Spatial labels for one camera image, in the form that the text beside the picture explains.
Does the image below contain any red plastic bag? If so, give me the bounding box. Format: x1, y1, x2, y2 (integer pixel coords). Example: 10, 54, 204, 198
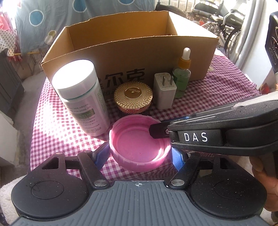
260, 82, 272, 94

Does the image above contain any pink plastic lid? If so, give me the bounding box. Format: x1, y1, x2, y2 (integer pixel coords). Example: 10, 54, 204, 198
109, 115, 172, 172

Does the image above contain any green dropper bottle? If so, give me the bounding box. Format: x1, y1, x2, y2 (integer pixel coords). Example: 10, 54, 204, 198
173, 47, 191, 99

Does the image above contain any blue printed blanket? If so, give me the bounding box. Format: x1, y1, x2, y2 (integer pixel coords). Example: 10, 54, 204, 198
14, 0, 157, 55

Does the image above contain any white appliance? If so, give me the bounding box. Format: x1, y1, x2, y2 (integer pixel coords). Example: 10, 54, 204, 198
0, 113, 18, 151

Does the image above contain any black wheelchair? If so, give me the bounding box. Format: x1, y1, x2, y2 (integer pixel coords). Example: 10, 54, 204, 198
191, 0, 254, 48

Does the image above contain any red checkered tablecloth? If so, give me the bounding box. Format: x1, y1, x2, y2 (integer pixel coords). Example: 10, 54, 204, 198
30, 49, 261, 181

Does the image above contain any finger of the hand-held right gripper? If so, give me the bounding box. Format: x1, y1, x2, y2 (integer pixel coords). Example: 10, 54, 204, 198
149, 116, 191, 139

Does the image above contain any white pill bottle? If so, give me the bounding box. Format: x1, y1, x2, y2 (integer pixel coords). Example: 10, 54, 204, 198
52, 60, 108, 137

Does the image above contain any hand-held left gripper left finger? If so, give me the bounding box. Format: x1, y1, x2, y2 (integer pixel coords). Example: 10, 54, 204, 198
41, 142, 111, 189

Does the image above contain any white fleece cloth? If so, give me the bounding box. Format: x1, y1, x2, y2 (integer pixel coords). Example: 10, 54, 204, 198
0, 180, 22, 209

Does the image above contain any white charger plug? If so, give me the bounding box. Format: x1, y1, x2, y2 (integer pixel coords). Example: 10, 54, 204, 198
154, 72, 177, 110

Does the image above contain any person's right hand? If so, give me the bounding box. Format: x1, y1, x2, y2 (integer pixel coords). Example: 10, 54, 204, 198
249, 156, 278, 214

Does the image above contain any brown cardboard box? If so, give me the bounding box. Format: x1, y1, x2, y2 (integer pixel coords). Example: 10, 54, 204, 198
41, 10, 219, 87

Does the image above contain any pink hanging cloth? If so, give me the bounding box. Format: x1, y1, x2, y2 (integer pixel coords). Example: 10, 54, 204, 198
0, 11, 18, 31

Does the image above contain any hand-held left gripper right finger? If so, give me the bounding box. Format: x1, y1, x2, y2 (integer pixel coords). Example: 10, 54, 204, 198
168, 150, 237, 189

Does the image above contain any dark grey cabinet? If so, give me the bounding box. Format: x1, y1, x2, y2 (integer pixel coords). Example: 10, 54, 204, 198
0, 51, 25, 119

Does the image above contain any white polka-dot cloth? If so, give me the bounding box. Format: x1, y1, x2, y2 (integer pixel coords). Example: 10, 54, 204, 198
0, 28, 17, 57

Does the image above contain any gold lidded jar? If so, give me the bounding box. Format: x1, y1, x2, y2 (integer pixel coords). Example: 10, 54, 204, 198
114, 82, 153, 114

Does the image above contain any black cloth bag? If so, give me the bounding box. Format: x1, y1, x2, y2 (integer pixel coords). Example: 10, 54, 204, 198
155, 0, 187, 18

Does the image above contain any black patterned box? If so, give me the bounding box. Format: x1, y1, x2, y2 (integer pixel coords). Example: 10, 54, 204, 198
265, 13, 278, 74

